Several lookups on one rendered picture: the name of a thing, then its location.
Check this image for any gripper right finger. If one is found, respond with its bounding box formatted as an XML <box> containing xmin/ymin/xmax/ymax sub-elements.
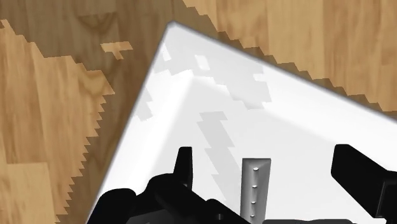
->
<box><xmin>330</xmin><ymin>143</ymin><xmax>397</xmax><ymax>224</ymax></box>

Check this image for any grey studded metal bar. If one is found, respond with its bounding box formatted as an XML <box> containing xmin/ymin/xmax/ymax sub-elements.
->
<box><xmin>240</xmin><ymin>157</ymin><xmax>272</xmax><ymax>224</ymax></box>

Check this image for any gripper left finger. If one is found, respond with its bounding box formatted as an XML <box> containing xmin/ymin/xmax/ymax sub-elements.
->
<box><xmin>87</xmin><ymin>146</ymin><xmax>251</xmax><ymax>224</ymax></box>

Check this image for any white table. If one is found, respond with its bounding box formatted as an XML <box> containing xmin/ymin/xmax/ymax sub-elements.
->
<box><xmin>85</xmin><ymin>20</ymin><xmax>397</xmax><ymax>224</ymax></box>

